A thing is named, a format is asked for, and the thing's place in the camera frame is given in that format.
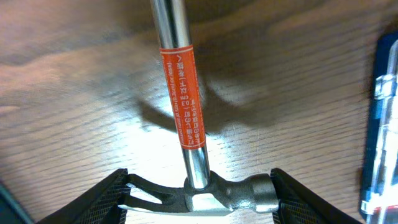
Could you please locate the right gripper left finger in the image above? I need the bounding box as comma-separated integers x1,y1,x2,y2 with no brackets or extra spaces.
39,169,129,224

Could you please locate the blue precision screwdriver case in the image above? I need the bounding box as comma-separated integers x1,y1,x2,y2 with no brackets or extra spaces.
359,32,397,223

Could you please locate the small hammer orange label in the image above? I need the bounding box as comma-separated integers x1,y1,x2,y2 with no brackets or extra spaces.
118,0,279,216

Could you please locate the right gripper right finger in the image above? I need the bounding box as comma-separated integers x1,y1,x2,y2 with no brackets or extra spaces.
271,168,360,224

